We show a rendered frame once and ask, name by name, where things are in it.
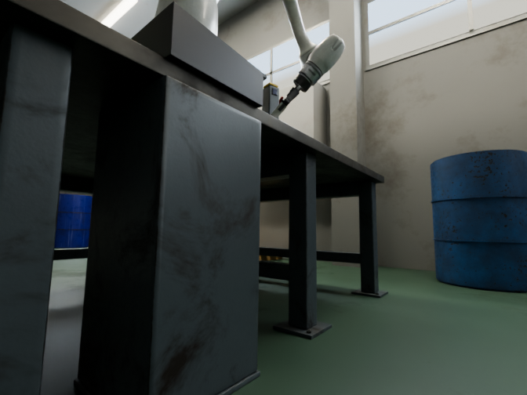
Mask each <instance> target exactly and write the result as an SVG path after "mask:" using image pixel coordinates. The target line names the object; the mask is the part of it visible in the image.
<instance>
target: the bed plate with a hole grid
mask: <svg viewBox="0 0 527 395"><path fill-rule="evenodd" d="M13 22H15V23H19V24H21V25H23V26H25V27H28V28H30V29H32V30H34V31H37V32H39V33H41V34H43V35H46V36H48V37H50V38H52V39H55V40H57V41H58V42H62V43H64V44H65V45H69V46H70V47H71V48H72V49H73V60H72V68H71V84H70V92H69V100H68V109H67V125H66V133H65V141H64V157H63V165H62V174H61V176H62V177H68V178H75V179H86V180H92V181H94V172H95V163H96V145H97V135H98V125H99V116H100V112H101V111H102V110H104V109H105V108H107V107H109V106H111V105H112V104H114V103H117V102H118V101H119V100H122V99H124V98H125V97H127V96H129V95H130V94H132V93H134V92H136V91H137V90H139V89H142V88H143V87H144V86H146V85H149V84H150V83H152V82H154V81H156V80H157V79H159V78H161V77H162V76H164V75H168V76H170V77H172V78H175V79H176V80H178V81H180V82H183V83H184V84H186V85H189V86H190V87H192V88H194V89H197V90H198V91H200V92H203V93H205V94H206V95H208V96H211V97H212V98H214V99H216V100H219V101H220V102H222V103H225V104H226V105H229V106H231V107H233V108H235V109H237V110H239V111H241V112H243V113H245V114H247V115H249V116H251V117H253V118H255V119H257V120H259V121H261V157H260V160H264V159H268V158H277V157H281V156H286V155H291V154H299V153H303V152H307V153H309V154H312V155H314V156H315V157H316V186H324V185H333V184H341V183H359V182H367V181H372V182H374V183H384V176H382V175H380V174H378V173H376V172H374V171H373V170H371V169H368V168H367V167H365V166H364V165H361V164H359V163H358V162H356V161H354V160H352V159H350V158H349V157H347V156H345V155H343V154H341V153H340V152H338V151H336V150H334V149H332V148H331V147H328V146H326V145H325V144H324V143H321V142H319V141H317V140H316V139H314V138H312V137H310V136H308V135H307V134H305V133H303V132H301V131H299V130H298V129H295V128H293V127H292V126H290V125H288V124H286V123H284V122H283V121H280V120H279V119H277V118H275V117H273V116H271V115H270V114H268V113H266V112H264V111H262V110H261V109H259V108H257V107H254V106H253V105H252V104H250V103H247V102H245V101H244V100H242V99H240V98H238V97H237V96H235V95H233V94H231V93H229V92H228V91H226V90H224V89H222V88H220V87H219V86H217V85H214V84H213V83H211V82H209V81H207V80H205V79H204V78H202V77H200V76H198V75H196V74H194V73H192V72H191V71H189V70H187V69H185V68H183V67H181V66H180V65H178V64H176V63H174V62H173V61H171V60H168V59H166V58H165V57H164V56H161V55H159V54H157V53H156V52H154V51H152V50H150V49H149V48H147V47H145V46H143V45H141V44H140V43H138V42H135V41H133V40H132V39H131V38H128V37H126V36H125V35H123V34H121V33H119V32H117V31H115V30H114V29H112V28H110V27H108V26H106V25H105V24H102V23H101V22H99V21H97V20H95V19H93V18H92V17H90V16H87V15H86V14H84V13H82V12H80V11H78V10H77V9H75V8H73V7H71V6H69V5H68V4H66V3H64V2H62V1H61V0H0V43H1V41H2V39H3V38H4V36H5V33H6V32H7V31H8V29H9V26H10V24H11V23H13ZM281 189H289V179H278V180H271V181H264V182H260V191H265V190H281Z"/></svg>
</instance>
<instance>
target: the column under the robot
mask: <svg viewBox="0 0 527 395"><path fill-rule="evenodd" d="M260 157H261V121H259V120H257V119H255V118H253V117H251V116H249V115H247V114H245V113H243V112H241V111H239V110H237V109H235V108H233V107H231V106H229V105H226V104H225V103H222V102H220V101H219V100H216V99H214V98H212V97H211V96H208V95H206V94H205V93H203V92H200V91H198V90H197V89H194V88H192V87H190V86H189V85H186V84H184V83H183V82H180V81H178V80H176V79H175V78H172V77H170V76H168V75H164V76H162V77H161V78H159V79H157V80H156V81H154V82H152V83H150V84H149V85H146V86H144V87H143V88H142V89H139V90H137V91H136V92H134V93H132V94H130V95H129V96H127V97H125V98H124V99H122V100H119V101H118V102H117V103H114V104H112V105H111V106H109V107H107V108H105V109H104V110H102V111H101V112H100V116H99V125H98V135H97V145H96V163H95V172H94V182H93V200H92V210H91V220H90V229H89V247H88V257H87V267H86V276H85V294H84V304H83V314H82V332H81V342H80V351H79V361H78V378H77V379H74V385H75V386H76V387H77V388H78V389H79V390H80V391H81V392H83V393H84V394H85V395H230V394H232V393H233V392H235V391H236V390H239V389H240V388H242V387H243V386H245V385H246V384H248V383H249V382H251V381H253V380H254V379H256V378H258V377H259V376H260V371H258V370H257V354H258V304H259V255H260Z"/></svg>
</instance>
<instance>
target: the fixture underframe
mask: <svg viewBox="0 0 527 395"><path fill-rule="evenodd" d="M72 60H73V49H72V48H71V47H70V46H69V45H65V44H64V43H62V42H58V41H57V40H55V39H52V38H50V37H48V36H46V35H43V34H41V33H39V32H37V31H34V30H32V29H30V28H28V27H25V26H23V25H21V24H19V23H15V22H13V23H11V24H10V26H9V29H8V31H7V32H6V33H5V36H4V38H3V39H2V41H1V43H0V395H40V393H41V384H42V369H43V361H44V352H45V337H46V329H47V320H48V312H49V296H50V288H51V280H52V271H53V260H60V259H84V258H87V257H88V248H64V249H54V247H55V239H56V223H57V215H58V206H59V198H60V191H65V192H73V193H81V194H93V182H94V181H92V180H86V179H75V178H68V177H62V176H61V174H62V165H63V157H64V141H65V133H66V125H67V109H68V100H69V92H70V84H71V68H72ZM278 179H289V189H281V190H265V191H261V192H260V202H272V201H289V248H268V247H260V255H267V256H277V257H286V258H289V263H280V262H272V261H263V260H259V277H269V278H274V279H279V280H285V281H289V319H288V320H286V321H283V322H281V323H279V324H276V325H274V326H273V329H275V330H279V331H281V332H286V333H289V334H293V335H298V336H300V337H304V338H307V339H313V338H315V337H317V336H318V335H320V334H322V333H323V332H325V331H327V330H328V329H330V328H331V327H332V325H331V324H328V323H324V322H321V321H317V260H322V261H332V262H342V263H360V264H361V288H360V289H357V290H355V291H353V292H351V294H355V295H364V296H369V297H375V298H381V297H383V296H385V295H386V294H388V292H386V291H381V290H379V279H378V253H377V227H376V184H375V183H374V182H372V181H367V182H359V183H341V184H333V185H324V186H316V157H315V156H314V155H312V154H309V153H307V152H303V153H299V154H291V155H286V156H281V157H277V158H268V159H264V160H260V182H264V181H271V180H278ZM349 197H359V226H360V253H357V252H332V251H319V250H316V199H324V198H349Z"/></svg>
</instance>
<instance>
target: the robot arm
mask: <svg viewBox="0 0 527 395"><path fill-rule="evenodd" d="M218 1H219V0H159V1H158V7H157V9H156V13H155V16H154V17H156V16H157V15H158V14H159V13H160V12H161V11H162V10H164V9H165V8H166V7H167V6H168V5H170V4H171V3H172V2H175V3H176V4H177V5H179V6H180V7H181V8H183V9H184V10H185V11H187V12H188V13H189V14H191V15H192V16H193V17H194V18H195V19H196V20H197V21H199V22H200V23H201V24H203V25H204V26H205V27H207V28H208V29H209V30H210V31H211V32H212V33H214V34H215V35H216V36H217V30H218V8H217V3H218ZM282 2H283V5H284V7H285V11H286V14H287V17H288V19H289V23H290V26H291V28H292V31H293V35H294V38H295V39H296V43H297V45H298V47H299V51H300V55H299V60H300V64H301V67H302V68H301V70H300V71H299V74H298V75H297V76H296V77H295V78H294V79H293V83H294V84H295V85H296V87H295V88H294V87H292V88H291V90H290V91H289V93H288V94H287V97H286V98H285V99H282V100H281V103H280V104H279V105H278V106H277V108H276V109H275V110H274V111H273V112H272V114H271V116H273V117H275V118H278V116H279V115H280V114H281V113H282V112H283V111H284V110H285V109H286V108H287V106H288V105H289V103H290V102H291V101H292V100H293V99H295V98H296V97H297V96H298V95H299V94H300V93H299V91H300V90H301V91H302V92H306V91H307V90H308V89H309V88H310V87H311V86H314V85H315V84H316V83H317V81H318V80H319V79H320V78H321V77H322V76H323V75H324V74H325V73H327V72H328V71H329V70H330V69H331V68H332V67H333V66H334V65H335V64H336V62H337V61H338V59H339V58H340V57H341V55H342V53H343V51H344V49H345V44H344V42H343V40H342V38H341V37H339V36H338V35H336V34H331V35H330V36H328V37H327V38H325V39H324V40H323V41H322V42H321V43H320V44H314V43H313V42H312V41H311V40H310V39H309V38H308V36H307V33H306V31H305V29H304V26H303V21H302V17H301V14H300V8H299V5H298V1H297V0H282Z"/></svg>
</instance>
